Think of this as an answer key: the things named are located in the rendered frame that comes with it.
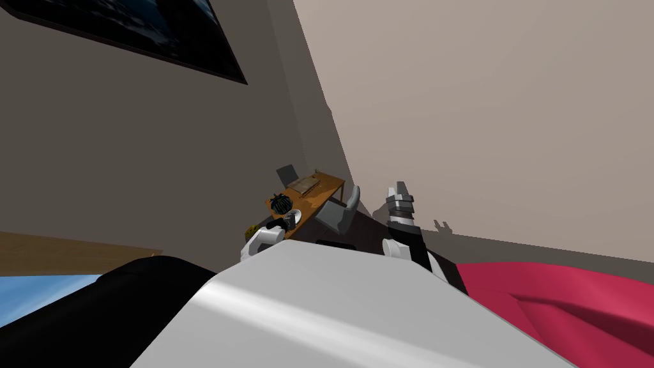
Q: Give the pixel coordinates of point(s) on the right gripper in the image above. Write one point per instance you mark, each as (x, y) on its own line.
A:
(400, 205)

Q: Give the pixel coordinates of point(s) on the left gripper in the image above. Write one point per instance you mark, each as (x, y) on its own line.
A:
(284, 223)

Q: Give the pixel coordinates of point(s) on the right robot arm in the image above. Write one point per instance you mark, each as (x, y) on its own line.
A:
(412, 244)

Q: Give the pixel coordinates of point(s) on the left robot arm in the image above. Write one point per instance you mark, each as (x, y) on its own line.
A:
(92, 317)

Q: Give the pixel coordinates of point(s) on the wooden desk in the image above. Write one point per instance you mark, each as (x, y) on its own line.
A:
(317, 197)

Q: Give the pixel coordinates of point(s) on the grey office chair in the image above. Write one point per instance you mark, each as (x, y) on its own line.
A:
(341, 212)

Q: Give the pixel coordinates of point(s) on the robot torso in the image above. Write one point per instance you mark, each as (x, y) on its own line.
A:
(327, 306)

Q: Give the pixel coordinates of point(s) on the red sofa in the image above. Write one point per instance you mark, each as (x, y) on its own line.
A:
(572, 312)

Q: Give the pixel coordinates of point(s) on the dark framed wall picture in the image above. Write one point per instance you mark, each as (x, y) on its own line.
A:
(153, 30)

